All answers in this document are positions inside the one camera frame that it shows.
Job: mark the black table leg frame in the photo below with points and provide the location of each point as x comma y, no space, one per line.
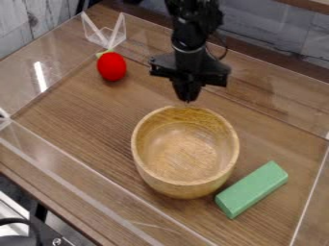
55,232

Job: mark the red plush strawberry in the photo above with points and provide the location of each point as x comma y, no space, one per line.
111,65

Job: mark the green rectangular block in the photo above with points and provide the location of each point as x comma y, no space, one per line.
250,189

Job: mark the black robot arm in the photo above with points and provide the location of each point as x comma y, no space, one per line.
195,20

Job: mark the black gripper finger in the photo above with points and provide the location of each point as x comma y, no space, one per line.
193,91
181,90

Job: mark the clear acrylic corner bracket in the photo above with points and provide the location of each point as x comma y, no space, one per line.
106,37

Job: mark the brown wooden bowl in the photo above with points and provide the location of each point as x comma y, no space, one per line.
185,149

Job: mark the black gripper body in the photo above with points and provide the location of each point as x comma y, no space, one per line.
198,66

